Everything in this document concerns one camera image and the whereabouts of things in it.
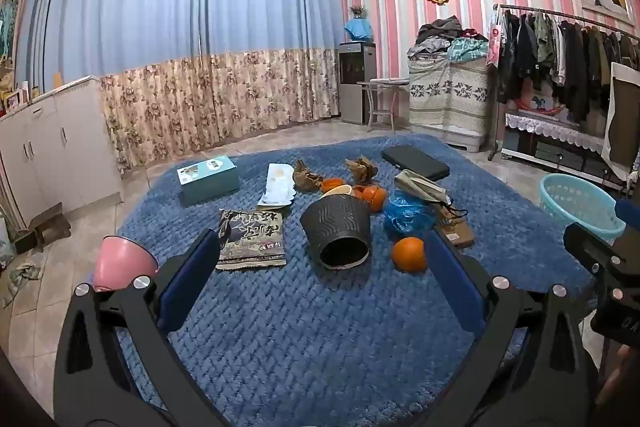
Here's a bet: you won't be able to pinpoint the blue quilted blanket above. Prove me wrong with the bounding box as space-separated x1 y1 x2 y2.
92 134 613 414

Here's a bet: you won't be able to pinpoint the pile of clothes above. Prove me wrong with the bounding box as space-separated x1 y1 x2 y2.
406 18 490 62

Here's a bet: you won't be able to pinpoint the green wall poster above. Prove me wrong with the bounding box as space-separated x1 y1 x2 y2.
0 0 22 60

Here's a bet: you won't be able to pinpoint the light blue laundry basket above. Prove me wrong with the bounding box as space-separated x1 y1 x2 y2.
539 173 627 244

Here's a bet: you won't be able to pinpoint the blue plastic bag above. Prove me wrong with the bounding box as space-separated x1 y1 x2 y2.
383 191 441 239

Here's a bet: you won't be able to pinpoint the brown phone case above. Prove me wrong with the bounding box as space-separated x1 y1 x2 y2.
432 207 476 249

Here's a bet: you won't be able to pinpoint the teal cardboard box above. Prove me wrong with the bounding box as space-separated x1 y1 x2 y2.
176 155 241 206

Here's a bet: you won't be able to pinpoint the dark printed packet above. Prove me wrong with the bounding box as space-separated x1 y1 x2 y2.
216 208 288 271

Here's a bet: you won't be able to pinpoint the small wooden stool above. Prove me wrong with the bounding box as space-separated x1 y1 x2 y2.
15 202 72 254

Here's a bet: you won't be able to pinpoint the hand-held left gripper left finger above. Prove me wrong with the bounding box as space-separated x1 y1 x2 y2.
52 229 236 427

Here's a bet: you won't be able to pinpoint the metal clothes rack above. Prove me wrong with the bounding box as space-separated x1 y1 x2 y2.
490 3 640 160

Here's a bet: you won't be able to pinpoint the black flat case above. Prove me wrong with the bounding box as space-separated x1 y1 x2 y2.
381 145 449 182

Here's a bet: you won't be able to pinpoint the blue floral curtain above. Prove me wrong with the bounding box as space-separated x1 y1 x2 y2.
15 0 346 172

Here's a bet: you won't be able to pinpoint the crumpled rag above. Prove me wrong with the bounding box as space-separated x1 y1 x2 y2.
0 263 42 309

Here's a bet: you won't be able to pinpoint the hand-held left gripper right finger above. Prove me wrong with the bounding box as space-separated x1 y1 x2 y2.
424 229 601 427

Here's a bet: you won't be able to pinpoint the black ribbed paper cup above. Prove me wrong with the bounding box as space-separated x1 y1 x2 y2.
300 196 372 269

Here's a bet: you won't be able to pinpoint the white lace cloth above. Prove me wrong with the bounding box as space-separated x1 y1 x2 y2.
505 112 607 154

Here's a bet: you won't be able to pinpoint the large orange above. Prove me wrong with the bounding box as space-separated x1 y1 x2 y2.
391 237 427 273

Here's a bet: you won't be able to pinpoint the low dark cabinet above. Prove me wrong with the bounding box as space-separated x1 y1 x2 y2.
501 112 626 180

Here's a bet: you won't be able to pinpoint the white small stool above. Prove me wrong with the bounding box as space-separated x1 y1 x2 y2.
357 78 410 131

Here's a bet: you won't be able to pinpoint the photo frames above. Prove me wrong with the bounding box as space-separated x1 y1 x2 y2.
1 82 32 116

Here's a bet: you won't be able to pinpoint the white cabinet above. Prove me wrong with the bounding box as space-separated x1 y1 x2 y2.
0 75 125 228

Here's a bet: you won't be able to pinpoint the grey water dispenser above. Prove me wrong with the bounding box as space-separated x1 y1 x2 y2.
338 42 377 125

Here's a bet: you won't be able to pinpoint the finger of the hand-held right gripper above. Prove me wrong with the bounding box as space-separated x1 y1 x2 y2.
563 222 632 279
615 198 640 239

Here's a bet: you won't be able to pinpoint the blue cloth covered bottle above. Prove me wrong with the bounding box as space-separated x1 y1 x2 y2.
345 5 375 44

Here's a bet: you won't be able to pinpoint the brown white-edged cloth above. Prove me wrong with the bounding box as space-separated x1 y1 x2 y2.
602 62 640 182

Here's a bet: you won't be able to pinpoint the brown crumpled paper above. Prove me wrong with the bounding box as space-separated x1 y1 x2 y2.
345 157 379 185
292 159 325 192

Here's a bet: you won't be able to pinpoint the pink hanging bag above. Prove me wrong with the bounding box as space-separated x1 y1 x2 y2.
486 13 504 66

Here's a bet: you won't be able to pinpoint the patterned cloth cover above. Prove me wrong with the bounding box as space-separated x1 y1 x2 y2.
407 57 493 128

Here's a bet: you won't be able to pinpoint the pink bowl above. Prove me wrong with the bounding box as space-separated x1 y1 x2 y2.
93 236 159 293

